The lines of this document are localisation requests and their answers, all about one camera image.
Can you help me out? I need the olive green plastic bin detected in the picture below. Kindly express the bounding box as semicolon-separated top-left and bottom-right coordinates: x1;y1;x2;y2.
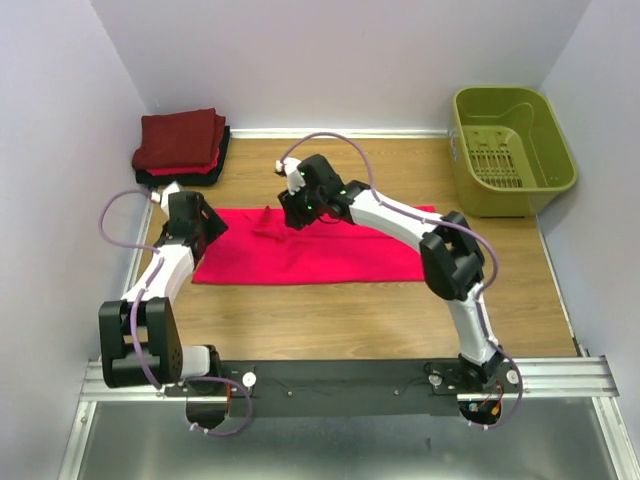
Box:
448;86;577;218

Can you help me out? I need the folded black shirt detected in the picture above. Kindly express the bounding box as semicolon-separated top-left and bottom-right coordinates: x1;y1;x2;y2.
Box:
135;126;231;188

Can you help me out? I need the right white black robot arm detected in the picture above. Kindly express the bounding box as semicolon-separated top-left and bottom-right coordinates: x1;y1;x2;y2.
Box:
275;155;504;392

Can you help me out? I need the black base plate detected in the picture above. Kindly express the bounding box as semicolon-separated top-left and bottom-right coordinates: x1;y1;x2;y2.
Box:
164;357;521;421

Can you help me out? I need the folded bright red shirt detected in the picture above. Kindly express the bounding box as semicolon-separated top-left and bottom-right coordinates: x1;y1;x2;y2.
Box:
147;148;220;176

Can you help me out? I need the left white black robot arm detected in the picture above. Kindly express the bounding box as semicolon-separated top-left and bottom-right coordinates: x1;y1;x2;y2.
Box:
98;182;228;395

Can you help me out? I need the folded dark red shirt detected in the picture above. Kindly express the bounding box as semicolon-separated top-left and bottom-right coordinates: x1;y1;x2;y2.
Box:
132;108;226;170

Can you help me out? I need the pink t shirt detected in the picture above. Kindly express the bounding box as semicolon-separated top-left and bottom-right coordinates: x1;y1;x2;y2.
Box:
192;207;424;286

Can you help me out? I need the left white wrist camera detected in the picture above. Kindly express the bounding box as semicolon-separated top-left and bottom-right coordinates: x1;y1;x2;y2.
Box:
150;182;183;208

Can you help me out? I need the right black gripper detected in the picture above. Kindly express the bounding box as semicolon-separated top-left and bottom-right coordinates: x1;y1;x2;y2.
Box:
276;179;324;232

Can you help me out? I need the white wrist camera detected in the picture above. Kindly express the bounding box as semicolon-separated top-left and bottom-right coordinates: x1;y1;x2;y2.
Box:
150;182;183;208
275;157;306;195

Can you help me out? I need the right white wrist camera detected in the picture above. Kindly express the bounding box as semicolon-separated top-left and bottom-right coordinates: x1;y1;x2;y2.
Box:
275;157;306;195

